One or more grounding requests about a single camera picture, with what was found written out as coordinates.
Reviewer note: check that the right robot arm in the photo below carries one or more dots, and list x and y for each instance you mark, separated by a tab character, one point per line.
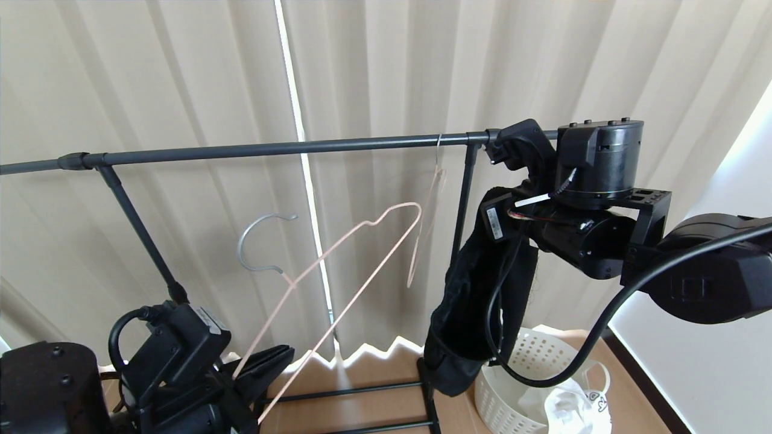
711	277

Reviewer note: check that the white printed garment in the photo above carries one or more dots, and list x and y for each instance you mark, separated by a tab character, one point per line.
567	410

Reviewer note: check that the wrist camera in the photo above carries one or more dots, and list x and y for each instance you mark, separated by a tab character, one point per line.
518	144
181	343

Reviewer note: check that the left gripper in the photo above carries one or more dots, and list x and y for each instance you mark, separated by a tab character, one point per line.
205	416

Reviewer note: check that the beige curtain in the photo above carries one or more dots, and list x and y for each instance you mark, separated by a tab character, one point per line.
181	66

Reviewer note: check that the black shorts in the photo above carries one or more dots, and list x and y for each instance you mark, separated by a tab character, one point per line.
464	313

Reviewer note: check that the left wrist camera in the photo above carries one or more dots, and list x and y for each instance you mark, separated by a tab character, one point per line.
181	343

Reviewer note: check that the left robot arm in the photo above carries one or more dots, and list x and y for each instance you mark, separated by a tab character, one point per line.
42	392

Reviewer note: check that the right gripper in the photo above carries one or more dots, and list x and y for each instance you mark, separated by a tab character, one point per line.
573	241

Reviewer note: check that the pink clothes hanger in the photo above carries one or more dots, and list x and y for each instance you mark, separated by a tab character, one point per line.
289	282
411	274

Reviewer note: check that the white laundry basket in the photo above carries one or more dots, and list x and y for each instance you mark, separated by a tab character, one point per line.
543	349

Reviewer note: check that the black clothes rack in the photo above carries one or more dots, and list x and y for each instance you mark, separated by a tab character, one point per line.
241	149

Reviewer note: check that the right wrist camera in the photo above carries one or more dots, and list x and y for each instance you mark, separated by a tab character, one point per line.
518	144

